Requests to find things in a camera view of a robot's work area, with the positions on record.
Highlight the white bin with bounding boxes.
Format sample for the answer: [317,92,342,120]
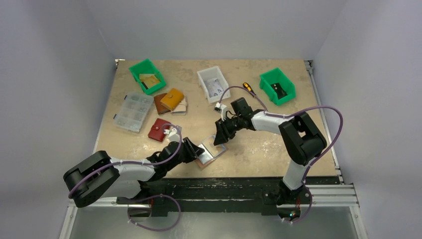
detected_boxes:
[197,66,229,104]

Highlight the yellow black screwdriver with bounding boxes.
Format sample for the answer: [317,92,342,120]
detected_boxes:
[242,82,258,99]

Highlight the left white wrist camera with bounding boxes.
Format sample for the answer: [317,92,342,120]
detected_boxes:
[164,125,182,141]

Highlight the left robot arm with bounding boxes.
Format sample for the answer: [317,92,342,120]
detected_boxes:
[63,137,205,208]

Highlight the yellow card holder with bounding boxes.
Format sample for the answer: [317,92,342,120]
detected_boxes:
[160,88,185,111]

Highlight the beige card holder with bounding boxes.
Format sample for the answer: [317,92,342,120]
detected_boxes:
[171,97,188,115]

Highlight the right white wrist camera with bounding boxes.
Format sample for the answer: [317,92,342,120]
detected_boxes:
[213,102,228,121]

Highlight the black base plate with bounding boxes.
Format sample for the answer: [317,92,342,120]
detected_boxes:
[115,177,341,218]

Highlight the red card holder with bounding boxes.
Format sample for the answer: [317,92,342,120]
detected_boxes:
[147,118,171,142]

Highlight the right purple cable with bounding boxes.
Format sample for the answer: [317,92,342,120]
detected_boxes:
[218,86,344,226]

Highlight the aluminium frame rail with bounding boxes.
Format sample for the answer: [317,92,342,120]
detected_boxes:
[87,185,358,211]

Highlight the brown card holder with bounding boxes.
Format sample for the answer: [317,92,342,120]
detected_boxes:
[154,93,170,115]

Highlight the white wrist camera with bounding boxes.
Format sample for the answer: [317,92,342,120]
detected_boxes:
[164,125,182,141]
[213,102,228,121]

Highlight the black item in bin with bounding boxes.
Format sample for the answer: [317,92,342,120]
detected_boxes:
[271,83,287,100]

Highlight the blue card sleeves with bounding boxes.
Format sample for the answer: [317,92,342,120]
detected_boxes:
[198,135,227,166]

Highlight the right green bin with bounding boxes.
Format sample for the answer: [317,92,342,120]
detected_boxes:
[259,68,296,106]

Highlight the cards in white bin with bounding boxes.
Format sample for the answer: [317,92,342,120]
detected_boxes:
[204,78,224,98]

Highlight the left green bin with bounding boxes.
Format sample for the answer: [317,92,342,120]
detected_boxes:
[129,59,166,95]

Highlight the clear compartment organizer box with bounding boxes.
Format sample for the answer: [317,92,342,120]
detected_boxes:
[113,92,154,133]

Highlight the gold card with black stripe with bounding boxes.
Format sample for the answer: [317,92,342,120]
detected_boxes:
[141,81,149,90]

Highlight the cards in green bin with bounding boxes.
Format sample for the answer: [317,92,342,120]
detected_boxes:
[138,74,160,89]

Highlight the green bin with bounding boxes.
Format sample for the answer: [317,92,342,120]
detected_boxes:
[129,59,166,95]
[259,68,296,106]

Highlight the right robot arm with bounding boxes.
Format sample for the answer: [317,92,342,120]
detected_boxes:
[213,98,327,204]

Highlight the pink card holder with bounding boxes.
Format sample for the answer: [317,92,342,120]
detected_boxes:
[195,134,229,169]

